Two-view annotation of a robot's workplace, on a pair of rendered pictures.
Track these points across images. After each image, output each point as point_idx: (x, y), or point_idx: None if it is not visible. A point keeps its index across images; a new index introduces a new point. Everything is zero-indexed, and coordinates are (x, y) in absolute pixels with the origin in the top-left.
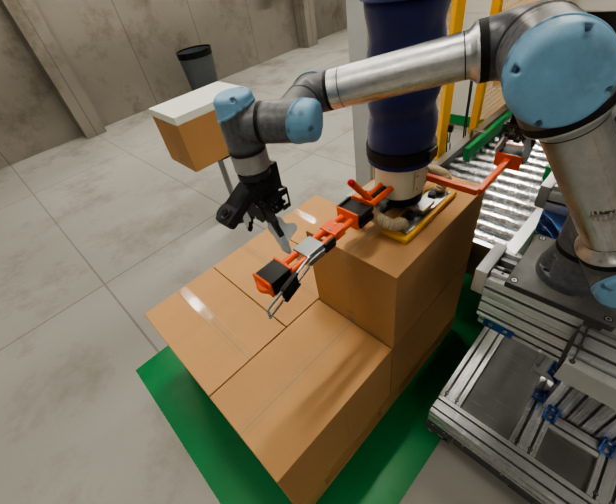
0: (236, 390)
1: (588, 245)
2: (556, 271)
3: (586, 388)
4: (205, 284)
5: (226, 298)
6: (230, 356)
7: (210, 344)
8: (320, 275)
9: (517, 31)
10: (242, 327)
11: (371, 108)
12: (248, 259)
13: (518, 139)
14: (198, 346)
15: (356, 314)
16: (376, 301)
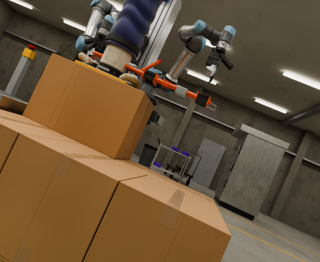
0: (202, 199)
1: (176, 78)
2: (152, 92)
3: (159, 121)
4: (148, 191)
5: (151, 185)
6: (189, 196)
7: (194, 201)
8: (129, 130)
9: None
10: (167, 187)
11: (145, 27)
12: (91, 161)
13: (103, 51)
14: (203, 206)
15: (128, 149)
16: (142, 128)
